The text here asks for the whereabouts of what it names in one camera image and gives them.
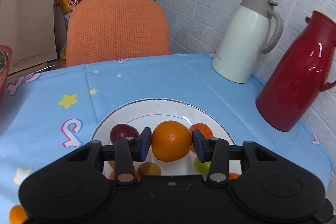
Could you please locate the white thermos jug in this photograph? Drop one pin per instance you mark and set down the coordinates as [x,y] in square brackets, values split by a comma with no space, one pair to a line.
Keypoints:
[255,28]

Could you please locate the red thermos jug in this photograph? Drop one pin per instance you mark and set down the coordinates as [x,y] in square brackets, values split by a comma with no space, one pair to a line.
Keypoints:
[300,75]

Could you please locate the blue cartoon tablecloth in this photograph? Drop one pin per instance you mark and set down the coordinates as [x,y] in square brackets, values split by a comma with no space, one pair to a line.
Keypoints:
[46,115]

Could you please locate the white ceramic plate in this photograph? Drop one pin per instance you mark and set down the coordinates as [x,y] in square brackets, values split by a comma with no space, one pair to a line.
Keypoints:
[150,113]

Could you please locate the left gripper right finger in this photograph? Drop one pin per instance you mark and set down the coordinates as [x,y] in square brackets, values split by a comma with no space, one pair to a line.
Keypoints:
[215,151]

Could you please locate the green apple back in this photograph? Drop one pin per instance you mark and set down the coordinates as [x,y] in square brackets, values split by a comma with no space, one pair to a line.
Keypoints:
[202,167]

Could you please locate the orange chair near wall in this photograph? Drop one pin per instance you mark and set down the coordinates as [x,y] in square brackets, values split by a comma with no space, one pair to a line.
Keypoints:
[104,30]

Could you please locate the brown cardboard box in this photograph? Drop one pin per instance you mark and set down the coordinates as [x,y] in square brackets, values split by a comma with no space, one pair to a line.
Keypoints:
[27,28]

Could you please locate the pink glass bowl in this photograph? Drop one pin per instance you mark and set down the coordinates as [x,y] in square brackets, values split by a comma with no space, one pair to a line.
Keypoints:
[6,54]

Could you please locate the large orange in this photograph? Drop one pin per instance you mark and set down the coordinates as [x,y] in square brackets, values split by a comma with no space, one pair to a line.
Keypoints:
[17,215]
[171,141]

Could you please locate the longan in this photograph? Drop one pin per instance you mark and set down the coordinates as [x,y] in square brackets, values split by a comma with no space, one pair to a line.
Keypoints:
[149,169]
[111,163]

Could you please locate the mandarin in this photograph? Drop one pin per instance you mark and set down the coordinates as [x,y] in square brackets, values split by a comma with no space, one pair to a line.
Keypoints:
[203,128]
[137,174]

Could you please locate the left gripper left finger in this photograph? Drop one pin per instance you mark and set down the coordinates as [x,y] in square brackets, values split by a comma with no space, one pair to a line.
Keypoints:
[127,151]

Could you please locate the dark red plum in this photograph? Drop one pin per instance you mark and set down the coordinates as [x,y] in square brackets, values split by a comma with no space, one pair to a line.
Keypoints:
[233,176]
[121,131]

